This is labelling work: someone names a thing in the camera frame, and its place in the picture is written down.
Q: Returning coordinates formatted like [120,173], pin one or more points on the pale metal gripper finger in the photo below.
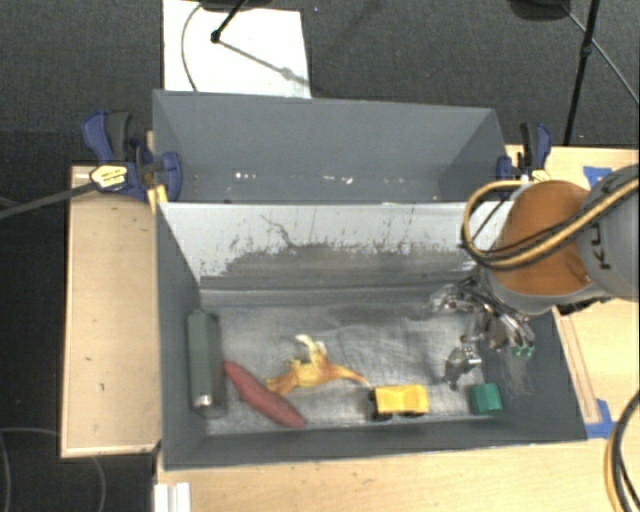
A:
[472,356]
[454,369]

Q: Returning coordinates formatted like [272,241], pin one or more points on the green plastic cup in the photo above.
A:
[485,399]

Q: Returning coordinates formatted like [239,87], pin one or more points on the yellow toy truck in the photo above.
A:
[400,399]

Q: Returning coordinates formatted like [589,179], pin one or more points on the yellow toy dinosaur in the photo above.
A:
[312,372]

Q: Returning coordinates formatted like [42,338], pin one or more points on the grey metal bin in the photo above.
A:
[320,280]

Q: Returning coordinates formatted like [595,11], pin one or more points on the red-brown flat block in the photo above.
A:
[262,395]

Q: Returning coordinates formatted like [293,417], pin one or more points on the pale wood board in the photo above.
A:
[112,320]

